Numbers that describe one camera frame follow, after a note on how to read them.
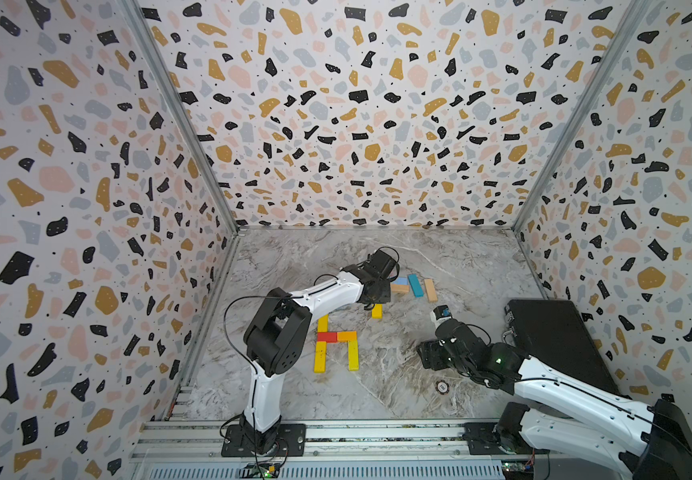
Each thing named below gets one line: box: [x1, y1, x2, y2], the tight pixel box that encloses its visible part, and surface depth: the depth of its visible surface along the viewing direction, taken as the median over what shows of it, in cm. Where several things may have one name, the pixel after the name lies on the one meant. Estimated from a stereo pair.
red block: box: [317, 332, 338, 343], surface depth 93 cm
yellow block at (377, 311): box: [371, 304, 383, 319], surface depth 92 cm
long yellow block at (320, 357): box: [314, 341, 327, 374], surface depth 89 cm
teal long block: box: [407, 273, 425, 298], surface depth 106 cm
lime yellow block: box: [347, 340, 359, 371], surface depth 89 cm
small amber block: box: [337, 330, 357, 342], surface depth 92 cm
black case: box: [504, 299, 619, 393], surface depth 87 cm
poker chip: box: [435, 380, 449, 395], surface depth 85 cm
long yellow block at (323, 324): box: [317, 314, 329, 333], surface depth 96 cm
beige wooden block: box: [424, 278, 438, 302], surface depth 105 cm
